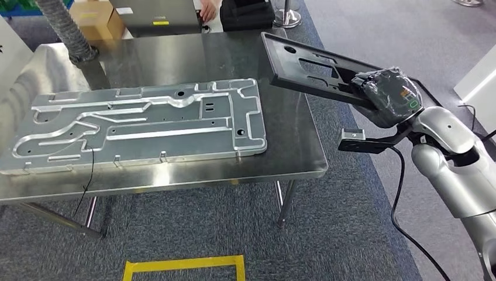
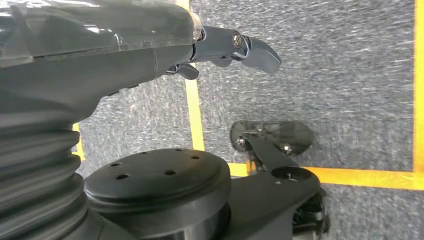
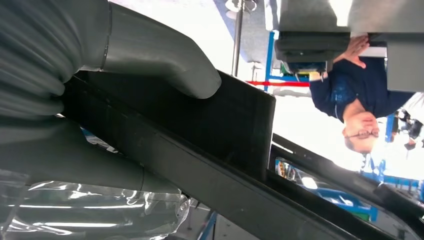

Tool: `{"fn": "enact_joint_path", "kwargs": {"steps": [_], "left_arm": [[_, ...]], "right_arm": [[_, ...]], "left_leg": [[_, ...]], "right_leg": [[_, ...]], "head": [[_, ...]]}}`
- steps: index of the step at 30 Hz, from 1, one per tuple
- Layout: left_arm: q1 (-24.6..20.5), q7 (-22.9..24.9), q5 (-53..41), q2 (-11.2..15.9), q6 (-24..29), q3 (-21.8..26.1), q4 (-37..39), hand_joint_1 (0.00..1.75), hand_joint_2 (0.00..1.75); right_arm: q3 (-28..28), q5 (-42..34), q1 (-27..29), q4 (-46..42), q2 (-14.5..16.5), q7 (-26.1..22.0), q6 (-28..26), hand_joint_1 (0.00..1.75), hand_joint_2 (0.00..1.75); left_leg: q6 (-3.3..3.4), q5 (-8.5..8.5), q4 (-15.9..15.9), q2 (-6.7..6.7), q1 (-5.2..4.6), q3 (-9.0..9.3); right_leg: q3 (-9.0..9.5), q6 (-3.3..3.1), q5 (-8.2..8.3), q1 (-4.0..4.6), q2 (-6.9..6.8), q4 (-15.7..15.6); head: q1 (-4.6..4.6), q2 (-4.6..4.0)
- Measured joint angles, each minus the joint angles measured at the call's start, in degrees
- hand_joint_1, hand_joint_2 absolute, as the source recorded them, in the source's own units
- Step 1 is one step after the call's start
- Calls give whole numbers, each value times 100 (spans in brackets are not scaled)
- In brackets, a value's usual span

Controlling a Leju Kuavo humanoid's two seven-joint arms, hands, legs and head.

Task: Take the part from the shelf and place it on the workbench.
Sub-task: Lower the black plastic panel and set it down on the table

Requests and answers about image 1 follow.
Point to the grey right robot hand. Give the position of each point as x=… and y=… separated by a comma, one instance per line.
x=391, y=97

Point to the person's hand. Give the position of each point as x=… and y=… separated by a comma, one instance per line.
x=208, y=11

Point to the black plastic panel part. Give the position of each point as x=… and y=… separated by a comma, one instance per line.
x=279, y=62

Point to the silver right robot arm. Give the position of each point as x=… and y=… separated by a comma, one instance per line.
x=453, y=182

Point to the stainless steel workbench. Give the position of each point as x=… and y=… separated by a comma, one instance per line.
x=294, y=147

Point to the black bag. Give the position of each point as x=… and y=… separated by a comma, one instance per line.
x=246, y=15

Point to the grey laptop with yellow sticker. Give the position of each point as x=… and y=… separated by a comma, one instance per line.
x=155, y=13

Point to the white cabinet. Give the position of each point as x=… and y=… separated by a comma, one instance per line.
x=480, y=85

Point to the large machined aluminium plate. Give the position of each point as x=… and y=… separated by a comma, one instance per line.
x=155, y=116

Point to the cardboard box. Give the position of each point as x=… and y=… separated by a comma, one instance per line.
x=89, y=19

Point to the person's foot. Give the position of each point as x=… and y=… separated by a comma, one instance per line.
x=467, y=2

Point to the green plastic crate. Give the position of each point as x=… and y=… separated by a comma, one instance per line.
x=15, y=4

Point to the white panel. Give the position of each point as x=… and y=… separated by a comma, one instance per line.
x=13, y=58

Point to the yellow floor tape square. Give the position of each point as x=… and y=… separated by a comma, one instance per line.
x=182, y=263

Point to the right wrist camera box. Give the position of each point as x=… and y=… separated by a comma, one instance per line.
x=350, y=141

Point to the stanchion post with chrome base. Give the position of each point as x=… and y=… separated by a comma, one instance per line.
x=287, y=17

